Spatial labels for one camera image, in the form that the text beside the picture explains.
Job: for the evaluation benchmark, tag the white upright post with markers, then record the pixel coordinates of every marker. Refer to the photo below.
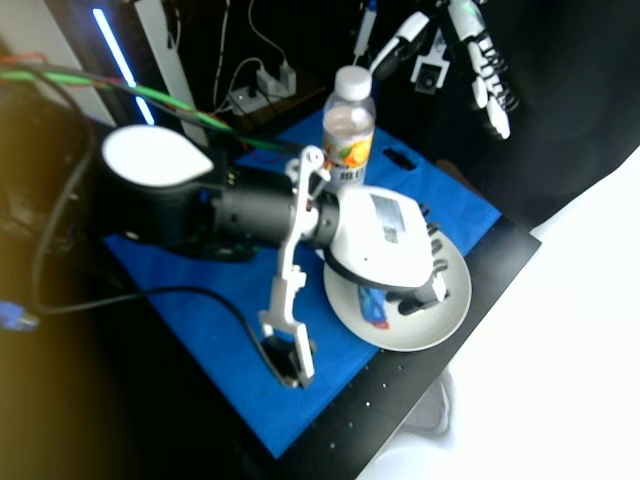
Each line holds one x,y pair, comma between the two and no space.
165,60

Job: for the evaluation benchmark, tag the blue plastic snack package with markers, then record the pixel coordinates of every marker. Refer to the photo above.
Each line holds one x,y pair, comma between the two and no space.
372,305

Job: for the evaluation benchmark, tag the white round plate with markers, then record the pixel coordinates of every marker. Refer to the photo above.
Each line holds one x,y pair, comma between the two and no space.
425,330

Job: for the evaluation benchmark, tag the white power strip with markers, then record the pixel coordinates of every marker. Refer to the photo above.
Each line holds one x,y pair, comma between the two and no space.
275,80

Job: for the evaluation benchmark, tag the blue non-woven bag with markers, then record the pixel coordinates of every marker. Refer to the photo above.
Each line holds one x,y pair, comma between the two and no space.
225,340

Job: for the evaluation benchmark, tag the white stick with blue tip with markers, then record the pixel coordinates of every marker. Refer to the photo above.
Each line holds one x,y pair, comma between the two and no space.
365,30

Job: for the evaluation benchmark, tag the blue-white light strip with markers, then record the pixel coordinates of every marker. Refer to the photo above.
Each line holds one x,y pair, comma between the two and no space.
112,45

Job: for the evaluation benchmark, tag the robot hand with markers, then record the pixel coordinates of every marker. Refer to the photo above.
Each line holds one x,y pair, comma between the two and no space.
380,235
492,95

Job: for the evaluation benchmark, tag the orange vitamin drink bottle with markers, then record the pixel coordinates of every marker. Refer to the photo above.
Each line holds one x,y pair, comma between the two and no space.
350,125

